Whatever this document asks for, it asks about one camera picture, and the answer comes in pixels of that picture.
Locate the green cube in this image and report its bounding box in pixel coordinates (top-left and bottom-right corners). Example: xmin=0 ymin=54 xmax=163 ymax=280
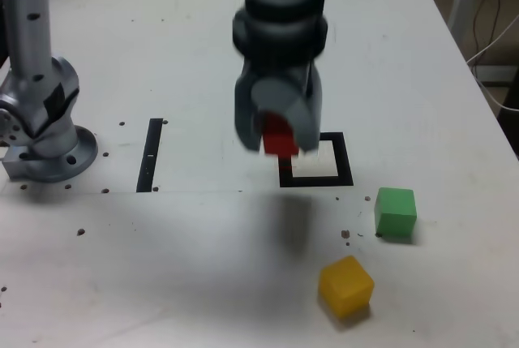
xmin=373 ymin=187 xmax=418 ymax=239

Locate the black tape square outline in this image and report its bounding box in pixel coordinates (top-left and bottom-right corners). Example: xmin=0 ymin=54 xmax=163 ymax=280
xmin=277 ymin=131 xmax=354 ymax=189

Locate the red cube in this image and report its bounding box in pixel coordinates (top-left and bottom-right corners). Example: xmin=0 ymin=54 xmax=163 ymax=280
xmin=259 ymin=111 xmax=300 ymax=158

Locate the yellow cube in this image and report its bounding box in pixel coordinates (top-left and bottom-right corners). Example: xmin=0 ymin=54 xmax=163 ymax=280
xmin=317 ymin=255 xmax=375 ymax=320

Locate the white cable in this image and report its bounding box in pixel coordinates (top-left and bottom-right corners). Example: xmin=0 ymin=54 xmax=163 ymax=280
xmin=465 ymin=13 xmax=519 ymax=113

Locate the black tape strip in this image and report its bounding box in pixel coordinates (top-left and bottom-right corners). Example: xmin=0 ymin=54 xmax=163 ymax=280
xmin=135 ymin=118 xmax=164 ymax=194

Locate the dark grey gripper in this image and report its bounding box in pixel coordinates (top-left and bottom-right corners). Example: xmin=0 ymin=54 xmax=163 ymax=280
xmin=234 ymin=54 xmax=324 ymax=155

